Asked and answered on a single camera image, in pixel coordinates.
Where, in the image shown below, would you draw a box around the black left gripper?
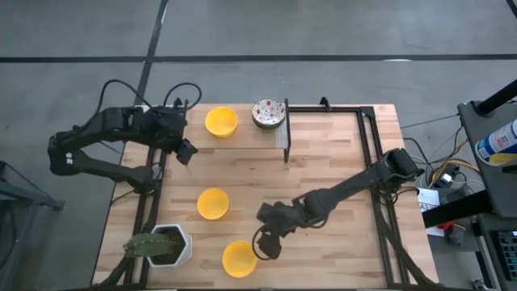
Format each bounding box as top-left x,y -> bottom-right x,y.
141,105 -> 200,166

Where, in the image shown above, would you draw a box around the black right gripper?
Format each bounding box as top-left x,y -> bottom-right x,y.
256,200 -> 308,260

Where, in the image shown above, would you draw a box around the yellow plastic mini bowl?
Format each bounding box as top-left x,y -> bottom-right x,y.
221,240 -> 259,279
196,188 -> 230,221
204,106 -> 239,138

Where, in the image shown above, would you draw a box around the white hexagonal plant pot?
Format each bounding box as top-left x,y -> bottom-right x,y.
145,224 -> 194,269

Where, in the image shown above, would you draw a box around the green cactus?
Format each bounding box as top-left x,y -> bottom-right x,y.
123,232 -> 183,259

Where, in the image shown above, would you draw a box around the black divider bar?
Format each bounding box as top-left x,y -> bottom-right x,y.
276,98 -> 292,164

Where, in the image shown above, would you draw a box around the white paper sheet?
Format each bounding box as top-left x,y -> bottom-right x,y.
417,188 -> 445,238

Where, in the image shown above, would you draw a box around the grey metal stand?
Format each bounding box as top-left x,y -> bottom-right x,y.
0,159 -> 65,291

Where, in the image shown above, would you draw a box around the grey small object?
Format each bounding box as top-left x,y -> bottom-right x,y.
447,226 -> 465,247

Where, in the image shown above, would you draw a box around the black cross beam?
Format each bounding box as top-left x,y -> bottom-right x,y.
422,190 -> 494,229

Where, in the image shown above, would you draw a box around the grey cart top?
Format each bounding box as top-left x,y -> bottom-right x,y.
457,99 -> 517,219

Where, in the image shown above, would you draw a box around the black button panel device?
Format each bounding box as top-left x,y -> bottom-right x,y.
493,229 -> 517,280

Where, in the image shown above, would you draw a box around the white and blue spray can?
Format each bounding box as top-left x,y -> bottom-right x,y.
475,119 -> 517,167

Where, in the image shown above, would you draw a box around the black pole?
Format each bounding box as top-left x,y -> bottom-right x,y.
473,78 -> 517,117

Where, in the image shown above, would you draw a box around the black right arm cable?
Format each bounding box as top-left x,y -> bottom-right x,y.
251,224 -> 284,261

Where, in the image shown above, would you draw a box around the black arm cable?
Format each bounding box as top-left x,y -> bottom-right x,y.
162,82 -> 203,111
251,224 -> 284,261
99,78 -> 154,118

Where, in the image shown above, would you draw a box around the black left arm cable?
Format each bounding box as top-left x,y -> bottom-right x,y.
162,82 -> 203,111
99,78 -> 154,118

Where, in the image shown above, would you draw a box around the black aluminium table frame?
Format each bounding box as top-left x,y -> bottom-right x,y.
92,96 -> 441,290

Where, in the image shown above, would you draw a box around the yellow cable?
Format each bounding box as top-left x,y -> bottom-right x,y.
431,158 -> 482,183

